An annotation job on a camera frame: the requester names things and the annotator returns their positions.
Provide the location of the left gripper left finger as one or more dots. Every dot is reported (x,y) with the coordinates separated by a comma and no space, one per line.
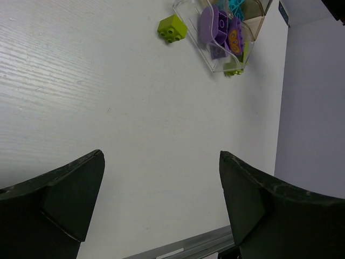
(49,216)

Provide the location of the green stacked lego piece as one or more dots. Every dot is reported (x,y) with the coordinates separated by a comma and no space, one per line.
(234,67)

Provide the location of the right corner blue label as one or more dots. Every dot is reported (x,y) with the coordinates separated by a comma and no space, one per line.
(283,13)

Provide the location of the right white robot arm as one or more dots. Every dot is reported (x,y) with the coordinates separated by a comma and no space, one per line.
(336,8)

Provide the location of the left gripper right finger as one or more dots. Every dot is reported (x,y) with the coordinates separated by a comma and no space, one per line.
(271,218)

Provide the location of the teal 2x4 lego brick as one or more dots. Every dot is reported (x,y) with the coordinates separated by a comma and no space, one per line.
(237,8)

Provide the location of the green small lego brick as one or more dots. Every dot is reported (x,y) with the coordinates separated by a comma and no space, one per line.
(172,29)

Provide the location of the purple 2x4 lego plate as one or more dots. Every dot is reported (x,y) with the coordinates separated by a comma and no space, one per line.
(235,36)

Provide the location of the purple curved lego piece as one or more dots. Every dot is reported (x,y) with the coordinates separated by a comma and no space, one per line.
(213,25)

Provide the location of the clear plastic container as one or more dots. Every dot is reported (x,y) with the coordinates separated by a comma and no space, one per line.
(190,11)

